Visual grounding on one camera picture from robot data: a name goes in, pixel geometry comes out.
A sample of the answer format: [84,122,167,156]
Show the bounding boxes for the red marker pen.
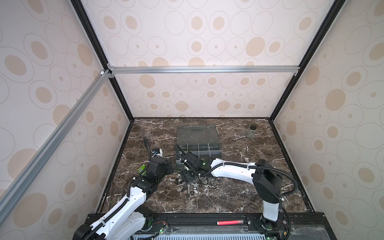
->
[217,220,244,226]

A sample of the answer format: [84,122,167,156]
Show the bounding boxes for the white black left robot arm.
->
[73,137,173,240]

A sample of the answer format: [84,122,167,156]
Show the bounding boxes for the diagonal aluminium frame bar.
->
[1,69,111,224]

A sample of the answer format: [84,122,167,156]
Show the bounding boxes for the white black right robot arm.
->
[174,144,299,222]

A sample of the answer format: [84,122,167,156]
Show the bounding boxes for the horizontal aluminium frame bar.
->
[110,66,300,75]

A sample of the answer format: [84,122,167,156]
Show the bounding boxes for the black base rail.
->
[78,212,337,240]

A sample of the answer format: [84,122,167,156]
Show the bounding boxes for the green packet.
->
[138,165,148,176]

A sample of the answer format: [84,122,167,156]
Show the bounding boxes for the clear grey compartment organizer box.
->
[177,126,222,159]

